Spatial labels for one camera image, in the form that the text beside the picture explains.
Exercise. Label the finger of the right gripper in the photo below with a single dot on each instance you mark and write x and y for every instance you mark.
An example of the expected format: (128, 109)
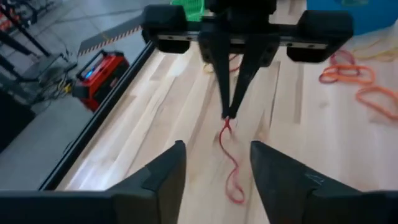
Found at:
(219, 53)
(259, 51)

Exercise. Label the orange rubber band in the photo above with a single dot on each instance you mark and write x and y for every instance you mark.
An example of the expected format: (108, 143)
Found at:
(377, 109)
(345, 80)

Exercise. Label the blue plastic basket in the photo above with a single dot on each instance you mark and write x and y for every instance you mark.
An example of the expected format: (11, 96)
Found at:
(373, 18)

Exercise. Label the grey mat striped edge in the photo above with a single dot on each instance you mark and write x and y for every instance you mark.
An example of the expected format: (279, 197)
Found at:
(105, 35)

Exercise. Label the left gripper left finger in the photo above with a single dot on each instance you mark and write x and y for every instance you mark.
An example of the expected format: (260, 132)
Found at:
(149, 193)

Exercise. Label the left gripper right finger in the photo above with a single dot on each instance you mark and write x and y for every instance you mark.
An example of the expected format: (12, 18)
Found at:
(289, 193)

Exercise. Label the red rubber band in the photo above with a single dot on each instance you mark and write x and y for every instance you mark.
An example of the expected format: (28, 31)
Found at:
(235, 69)
(227, 125)
(349, 54)

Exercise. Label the green plastic basket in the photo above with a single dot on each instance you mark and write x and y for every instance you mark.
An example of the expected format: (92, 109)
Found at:
(192, 11)

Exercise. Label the black metal pole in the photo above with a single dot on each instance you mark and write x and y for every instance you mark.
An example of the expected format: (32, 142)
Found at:
(28, 40)

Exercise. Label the black aluminium table frame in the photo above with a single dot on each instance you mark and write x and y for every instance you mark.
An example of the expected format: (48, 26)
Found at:
(98, 116)

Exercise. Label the yellow rubber band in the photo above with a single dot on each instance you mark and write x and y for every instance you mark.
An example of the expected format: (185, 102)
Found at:
(379, 56)

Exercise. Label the red portable power station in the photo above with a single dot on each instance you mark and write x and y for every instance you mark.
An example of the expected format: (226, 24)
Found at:
(102, 77)

